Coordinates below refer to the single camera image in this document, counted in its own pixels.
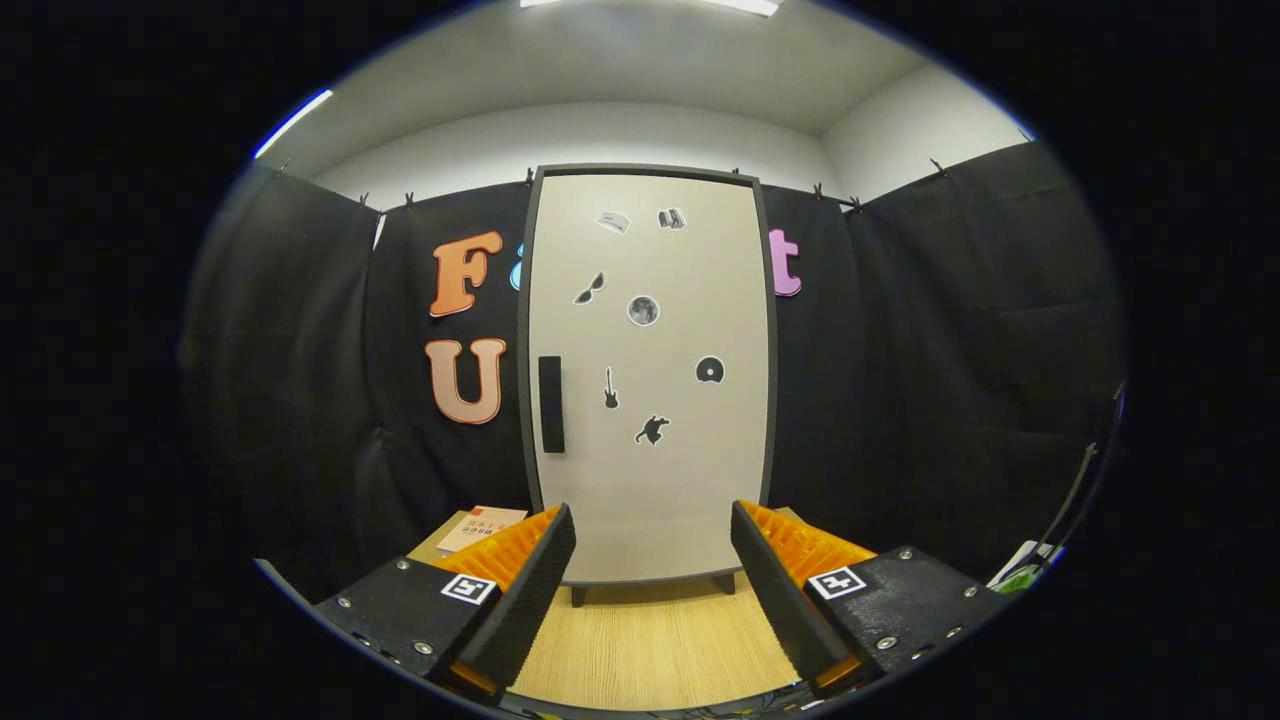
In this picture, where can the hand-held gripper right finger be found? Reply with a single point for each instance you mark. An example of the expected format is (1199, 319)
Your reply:
(775, 590)

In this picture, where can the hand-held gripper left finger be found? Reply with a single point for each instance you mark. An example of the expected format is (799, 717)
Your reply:
(535, 590)

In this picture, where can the dark grey shoe cabinet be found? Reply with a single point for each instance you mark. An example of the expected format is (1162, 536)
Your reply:
(645, 169)

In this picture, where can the beige cover book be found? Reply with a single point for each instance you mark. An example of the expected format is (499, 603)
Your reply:
(480, 528)

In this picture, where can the black backdrop cloth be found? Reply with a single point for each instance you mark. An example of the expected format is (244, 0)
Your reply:
(900, 400)

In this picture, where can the green round object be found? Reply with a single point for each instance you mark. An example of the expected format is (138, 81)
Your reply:
(1020, 580)

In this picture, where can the white sheet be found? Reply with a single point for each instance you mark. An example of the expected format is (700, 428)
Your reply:
(1025, 556)

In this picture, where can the ceiling light panel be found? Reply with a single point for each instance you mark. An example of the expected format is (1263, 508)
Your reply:
(740, 5)
(293, 123)

